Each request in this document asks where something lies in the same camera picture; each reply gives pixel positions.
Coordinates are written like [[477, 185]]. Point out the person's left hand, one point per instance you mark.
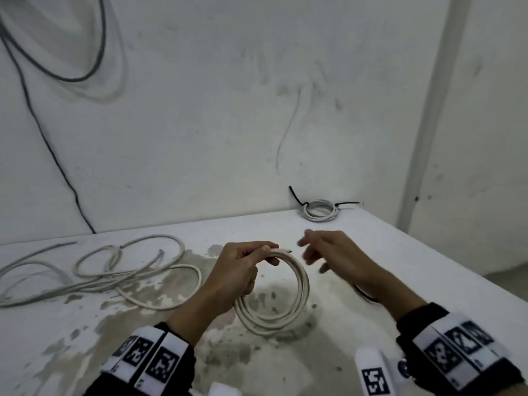
[[231, 280]]

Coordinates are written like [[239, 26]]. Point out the person's right hand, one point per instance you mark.
[[342, 255]]

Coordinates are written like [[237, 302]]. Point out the person's left forearm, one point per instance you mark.
[[198, 317]]

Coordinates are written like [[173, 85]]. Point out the person's right forearm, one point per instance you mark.
[[392, 296]]

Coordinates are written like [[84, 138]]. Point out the white vertical pipe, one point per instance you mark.
[[437, 98]]

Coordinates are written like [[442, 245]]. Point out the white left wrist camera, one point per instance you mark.
[[225, 389]]

